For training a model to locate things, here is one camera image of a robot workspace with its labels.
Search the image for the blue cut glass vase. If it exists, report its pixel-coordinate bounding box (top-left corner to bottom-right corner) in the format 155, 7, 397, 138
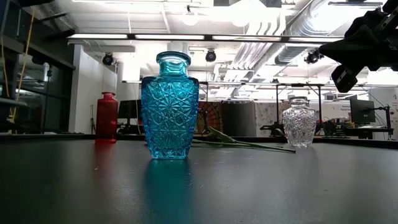
141, 50, 200, 160

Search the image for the black monitor on arm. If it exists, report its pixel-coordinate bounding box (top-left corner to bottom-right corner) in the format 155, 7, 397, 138
349, 98, 376, 124

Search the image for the clear cut glass vase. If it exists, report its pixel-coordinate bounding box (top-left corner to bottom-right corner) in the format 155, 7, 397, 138
282, 96, 317, 148

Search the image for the red ribbed glass vase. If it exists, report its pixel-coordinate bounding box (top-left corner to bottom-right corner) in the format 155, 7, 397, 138
95, 91, 119, 144

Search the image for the black office desk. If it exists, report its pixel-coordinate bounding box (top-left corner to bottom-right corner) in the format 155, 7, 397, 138
340, 125, 394, 140

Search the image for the orange patterned tapestry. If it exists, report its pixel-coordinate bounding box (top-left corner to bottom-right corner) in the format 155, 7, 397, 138
196, 101, 223, 134

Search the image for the white pendant lamp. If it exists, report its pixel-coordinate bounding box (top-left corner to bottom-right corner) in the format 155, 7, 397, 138
182, 5, 200, 27

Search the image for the long ceiling light bar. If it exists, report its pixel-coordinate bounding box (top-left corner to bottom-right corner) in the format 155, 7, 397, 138
67, 33, 343, 43

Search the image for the dark computer monitor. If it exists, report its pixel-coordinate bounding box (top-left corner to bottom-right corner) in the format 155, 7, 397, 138
117, 99, 142, 119

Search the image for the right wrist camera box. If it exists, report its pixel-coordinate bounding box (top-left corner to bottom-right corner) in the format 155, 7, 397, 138
330, 64, 359, 93

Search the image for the silver ventilation duct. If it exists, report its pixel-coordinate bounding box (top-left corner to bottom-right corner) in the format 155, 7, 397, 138
274, 0, 346, 65

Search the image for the black metal frame table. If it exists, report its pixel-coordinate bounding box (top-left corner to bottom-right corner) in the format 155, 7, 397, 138
198, 82, 326, 138

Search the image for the yellow hanging cable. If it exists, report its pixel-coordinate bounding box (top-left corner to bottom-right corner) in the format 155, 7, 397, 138
1, 9, 35, 125

